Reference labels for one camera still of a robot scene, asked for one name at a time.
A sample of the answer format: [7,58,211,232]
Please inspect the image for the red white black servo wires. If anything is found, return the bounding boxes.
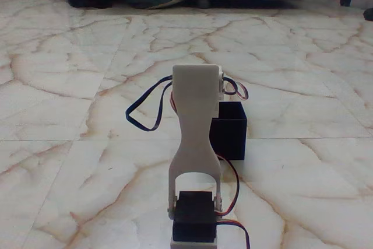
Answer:
[214,78,251,249]

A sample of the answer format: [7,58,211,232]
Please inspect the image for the black box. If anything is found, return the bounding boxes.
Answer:
[209,101,248,162]

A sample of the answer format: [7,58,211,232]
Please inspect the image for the dark flat ribbon cable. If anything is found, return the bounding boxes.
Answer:
[125,76,175,132]

